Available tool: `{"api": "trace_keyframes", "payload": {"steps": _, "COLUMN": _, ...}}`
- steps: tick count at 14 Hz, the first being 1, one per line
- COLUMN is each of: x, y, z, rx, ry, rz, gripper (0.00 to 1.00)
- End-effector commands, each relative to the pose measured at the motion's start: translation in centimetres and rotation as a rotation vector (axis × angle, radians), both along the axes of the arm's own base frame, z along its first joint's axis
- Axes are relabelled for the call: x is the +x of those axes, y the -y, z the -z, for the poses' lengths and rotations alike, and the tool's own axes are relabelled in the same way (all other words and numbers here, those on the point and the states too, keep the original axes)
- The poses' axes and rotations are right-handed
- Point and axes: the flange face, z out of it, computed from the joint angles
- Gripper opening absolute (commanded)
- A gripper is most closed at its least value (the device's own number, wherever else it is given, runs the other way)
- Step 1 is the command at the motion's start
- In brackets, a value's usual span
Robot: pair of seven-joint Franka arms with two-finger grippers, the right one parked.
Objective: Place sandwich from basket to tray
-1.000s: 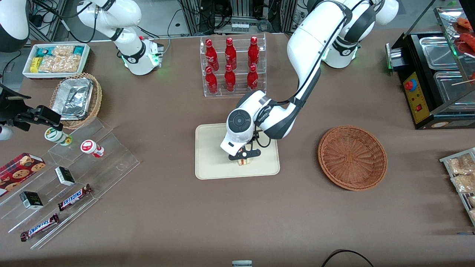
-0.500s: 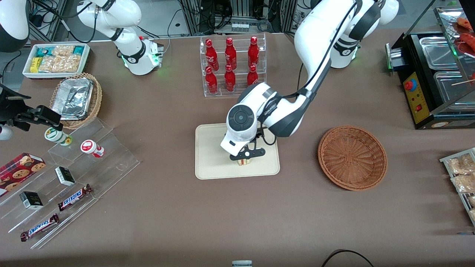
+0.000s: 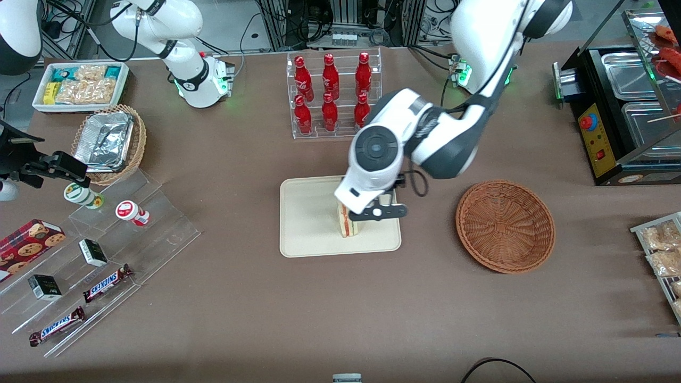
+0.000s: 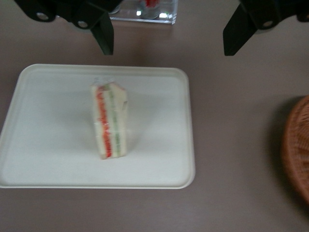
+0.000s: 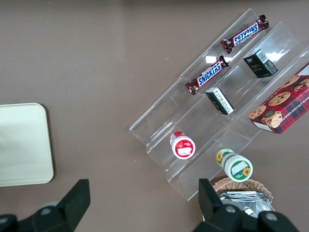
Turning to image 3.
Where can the beige plastic tray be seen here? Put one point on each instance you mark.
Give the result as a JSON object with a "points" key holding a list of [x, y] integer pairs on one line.
{"points": [[308, 223]]}

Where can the yellow snack pack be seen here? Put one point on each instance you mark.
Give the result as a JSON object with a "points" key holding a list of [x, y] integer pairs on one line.
{"points": [[50, 93]]}

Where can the light wicker basket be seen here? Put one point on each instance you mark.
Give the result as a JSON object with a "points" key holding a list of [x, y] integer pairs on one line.
{"points": [[139, 138]]}

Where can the clear acrylic bottle rack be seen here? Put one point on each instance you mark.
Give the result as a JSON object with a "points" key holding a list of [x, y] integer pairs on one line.
{"points": [[345, 121]]}

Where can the metal framed glass cover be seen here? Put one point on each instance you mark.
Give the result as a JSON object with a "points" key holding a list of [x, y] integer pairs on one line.
{"points": [[641, 16]]}

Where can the white plastic snack bin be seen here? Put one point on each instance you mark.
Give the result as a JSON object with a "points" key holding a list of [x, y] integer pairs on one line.
{"points": [[123, 85]]}

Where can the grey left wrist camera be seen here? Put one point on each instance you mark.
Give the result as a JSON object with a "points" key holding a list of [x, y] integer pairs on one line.
{"points": [[385, 211]]}

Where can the red strawberry yogurt cup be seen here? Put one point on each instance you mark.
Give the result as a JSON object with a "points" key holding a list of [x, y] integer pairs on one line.
{"points": [[127, 210]]}

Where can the metal snack tray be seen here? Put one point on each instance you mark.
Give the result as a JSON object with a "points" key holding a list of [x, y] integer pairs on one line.
{"points": [[665, 287]]}

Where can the small grey device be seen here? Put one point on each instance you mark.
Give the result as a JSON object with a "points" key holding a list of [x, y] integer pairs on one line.
{"points": [[347, 379]]}

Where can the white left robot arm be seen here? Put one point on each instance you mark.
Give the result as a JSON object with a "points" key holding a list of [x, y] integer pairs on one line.
{"points": [[479, 37]]}

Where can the teal snack pack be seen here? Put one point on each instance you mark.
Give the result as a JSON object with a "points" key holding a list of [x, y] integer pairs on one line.
{"points": [[113, 71], [63, 73]]}

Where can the aluminium foil container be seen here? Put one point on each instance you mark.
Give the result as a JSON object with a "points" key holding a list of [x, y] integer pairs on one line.
{"points": [[104, 141]]}

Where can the triangular sandwich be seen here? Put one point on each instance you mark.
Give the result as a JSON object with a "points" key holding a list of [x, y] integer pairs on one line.
{"points": [[347, 226]]}

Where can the clear acrylic stepped shelf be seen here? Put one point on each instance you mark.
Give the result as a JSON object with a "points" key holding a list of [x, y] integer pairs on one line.
{"points": [[159, 229]]}

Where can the red cola bottle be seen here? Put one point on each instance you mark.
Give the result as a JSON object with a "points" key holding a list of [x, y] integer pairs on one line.
{"points": [[302, 117], [329, 114], [363, 74], [330, 77], [302, 77], [360, 111]]}

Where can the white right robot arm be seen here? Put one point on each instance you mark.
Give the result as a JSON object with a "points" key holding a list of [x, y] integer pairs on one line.
{"points": [[159, 21]]}

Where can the brown wicker basket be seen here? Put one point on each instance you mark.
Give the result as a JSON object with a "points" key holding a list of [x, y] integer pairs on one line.
{"points": [[505, 226]]}

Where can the red tartan cookie box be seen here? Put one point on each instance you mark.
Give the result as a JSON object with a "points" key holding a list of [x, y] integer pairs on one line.
{"points": [[26, 244]]}

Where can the small black carton box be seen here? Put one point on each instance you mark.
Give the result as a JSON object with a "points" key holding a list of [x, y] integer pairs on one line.
{"points": [[93, 252], [45, 287]]}

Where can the steel food pan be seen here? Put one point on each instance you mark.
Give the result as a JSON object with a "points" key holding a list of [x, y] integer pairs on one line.
{"points": [[628, 77], [644, 127]]}

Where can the green sunflower yogurt cup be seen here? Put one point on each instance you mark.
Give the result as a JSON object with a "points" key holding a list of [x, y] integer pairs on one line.
{"points": [[80, 194]]}

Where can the clear bag of fried snacks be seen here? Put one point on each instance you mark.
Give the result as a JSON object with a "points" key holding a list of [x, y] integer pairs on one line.
{"points": [[662, 236], [665, 263]]}

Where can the aluminium frame equipment rack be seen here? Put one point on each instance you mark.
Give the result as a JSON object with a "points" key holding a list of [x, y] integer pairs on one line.
{"points": [[346, 21]]}

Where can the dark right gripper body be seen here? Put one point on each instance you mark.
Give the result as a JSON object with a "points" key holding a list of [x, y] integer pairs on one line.
{"points": [[11, 162]]}

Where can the clear bag of crackers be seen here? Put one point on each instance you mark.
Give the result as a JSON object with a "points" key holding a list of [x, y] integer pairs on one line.
{"points": [[90, 72], [88, 91]]}

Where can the Snickers chocolate bar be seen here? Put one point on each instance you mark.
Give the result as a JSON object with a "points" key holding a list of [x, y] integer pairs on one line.
{"points": [[106, 283], [56, 326]]}

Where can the black food warmer machine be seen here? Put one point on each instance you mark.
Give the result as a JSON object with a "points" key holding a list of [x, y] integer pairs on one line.
{"points": [[590, 96]]}

